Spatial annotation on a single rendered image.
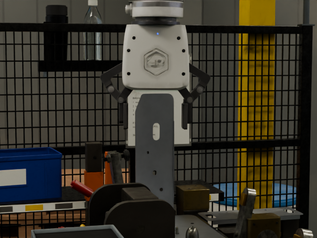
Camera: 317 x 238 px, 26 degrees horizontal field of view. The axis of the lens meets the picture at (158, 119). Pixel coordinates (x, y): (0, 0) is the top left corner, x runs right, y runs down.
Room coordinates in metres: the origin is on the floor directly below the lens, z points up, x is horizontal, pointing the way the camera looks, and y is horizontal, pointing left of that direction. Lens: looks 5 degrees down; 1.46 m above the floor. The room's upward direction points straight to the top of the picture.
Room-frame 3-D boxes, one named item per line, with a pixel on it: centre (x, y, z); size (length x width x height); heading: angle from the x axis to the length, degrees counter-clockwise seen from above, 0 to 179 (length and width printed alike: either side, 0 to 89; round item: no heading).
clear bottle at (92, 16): (2.30, 0.22, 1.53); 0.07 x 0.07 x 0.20
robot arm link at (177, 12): (1.06, 0.01, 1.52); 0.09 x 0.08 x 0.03; 92
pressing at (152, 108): (1.96, 0.01, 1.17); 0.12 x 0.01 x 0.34; 105
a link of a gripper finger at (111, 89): (1.06, 0.06, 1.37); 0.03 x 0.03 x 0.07; 2
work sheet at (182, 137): (2.27, 0.00, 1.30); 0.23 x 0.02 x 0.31; 105
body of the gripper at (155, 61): (1.06, 0.00, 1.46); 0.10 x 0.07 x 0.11; 92
